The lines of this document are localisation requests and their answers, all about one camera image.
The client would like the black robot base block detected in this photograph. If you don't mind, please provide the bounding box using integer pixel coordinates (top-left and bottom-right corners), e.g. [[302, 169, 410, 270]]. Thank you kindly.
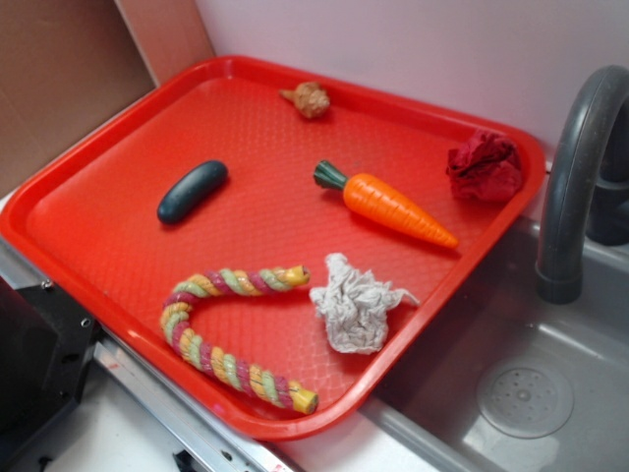
[[1, 281, 98, 443]]

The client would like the orange toy carrot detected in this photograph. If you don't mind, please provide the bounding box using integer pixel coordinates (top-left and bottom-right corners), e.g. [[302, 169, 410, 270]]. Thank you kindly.
[[314, 160, 459, 249]]

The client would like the red plastic tray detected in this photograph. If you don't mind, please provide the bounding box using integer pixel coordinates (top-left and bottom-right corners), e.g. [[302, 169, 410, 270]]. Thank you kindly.
[[1, 57, 545, 442]]

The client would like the crumpled grey paper ball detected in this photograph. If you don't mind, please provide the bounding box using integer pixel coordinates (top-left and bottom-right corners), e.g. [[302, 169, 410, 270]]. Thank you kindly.
[[310, 253, 420, 355]]

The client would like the dark green toy cucumber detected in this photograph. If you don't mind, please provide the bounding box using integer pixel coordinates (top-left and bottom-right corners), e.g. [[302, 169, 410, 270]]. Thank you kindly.
[[157, 160, 228, 224]]

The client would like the small tan toy mushroom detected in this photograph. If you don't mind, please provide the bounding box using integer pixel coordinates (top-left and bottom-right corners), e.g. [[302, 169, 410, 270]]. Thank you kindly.
[[279, 82, 330, 119]]

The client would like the crumpled red paper ball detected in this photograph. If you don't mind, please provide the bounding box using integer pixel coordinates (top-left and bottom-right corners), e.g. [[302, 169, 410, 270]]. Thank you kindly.
[[446, 130, 523, 203]]

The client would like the grey toy sink basin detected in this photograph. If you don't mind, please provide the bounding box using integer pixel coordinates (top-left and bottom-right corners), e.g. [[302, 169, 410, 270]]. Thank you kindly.
[[361, 174, 629, 472]]

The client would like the grey plastic faucet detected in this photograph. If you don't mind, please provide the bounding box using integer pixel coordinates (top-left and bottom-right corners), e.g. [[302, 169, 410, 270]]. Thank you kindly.
[[536, 65, 628, 304]]

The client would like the brown cardboard panel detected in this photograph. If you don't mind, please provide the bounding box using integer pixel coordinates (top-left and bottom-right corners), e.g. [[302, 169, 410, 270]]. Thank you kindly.
[[1, 1, 214, 195]]

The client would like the multicolour twisted rope toy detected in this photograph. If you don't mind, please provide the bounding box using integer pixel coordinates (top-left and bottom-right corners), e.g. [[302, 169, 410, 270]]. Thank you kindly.
[[159, 265, 318, 415]]

